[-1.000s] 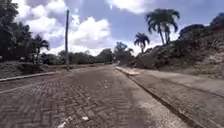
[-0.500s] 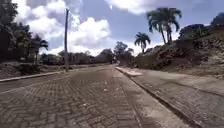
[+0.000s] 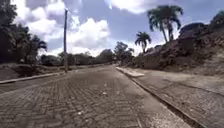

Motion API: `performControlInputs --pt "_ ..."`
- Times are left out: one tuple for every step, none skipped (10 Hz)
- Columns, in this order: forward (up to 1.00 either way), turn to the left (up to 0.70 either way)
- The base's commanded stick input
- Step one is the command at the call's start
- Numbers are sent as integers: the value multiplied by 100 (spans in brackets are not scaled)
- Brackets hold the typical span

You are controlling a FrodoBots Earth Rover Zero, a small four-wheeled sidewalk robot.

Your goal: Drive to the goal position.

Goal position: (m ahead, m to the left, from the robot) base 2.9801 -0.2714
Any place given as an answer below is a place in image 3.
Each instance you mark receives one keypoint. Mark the brown brick paved road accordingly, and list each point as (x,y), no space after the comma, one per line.
(83,100)

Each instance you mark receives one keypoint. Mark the rocky earth bank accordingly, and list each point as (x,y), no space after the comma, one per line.
(186,53)

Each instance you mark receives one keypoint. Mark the pale concrete kerb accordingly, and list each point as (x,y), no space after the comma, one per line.
(26,78)

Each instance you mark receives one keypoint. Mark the large palm tree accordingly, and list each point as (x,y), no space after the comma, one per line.
(165,15)

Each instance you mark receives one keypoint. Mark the tall utility pole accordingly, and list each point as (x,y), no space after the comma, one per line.
(65,40)

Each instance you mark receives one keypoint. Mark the low palm tree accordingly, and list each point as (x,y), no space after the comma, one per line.
(40,45)

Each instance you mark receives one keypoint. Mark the raised sidewalk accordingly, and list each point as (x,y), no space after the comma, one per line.
(193,96)

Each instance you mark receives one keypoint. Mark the small palm tree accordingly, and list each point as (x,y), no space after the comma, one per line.
(143,36)

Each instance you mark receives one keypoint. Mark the row of distant trees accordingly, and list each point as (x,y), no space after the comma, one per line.
(100,57)

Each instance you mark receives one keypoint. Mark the dark stone kerb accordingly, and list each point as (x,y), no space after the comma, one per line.
(160,100)

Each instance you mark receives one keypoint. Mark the trees atop bank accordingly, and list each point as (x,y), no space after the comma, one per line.
(193,28)

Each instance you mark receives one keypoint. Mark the group of dark trees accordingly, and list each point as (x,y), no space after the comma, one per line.
(13,40)

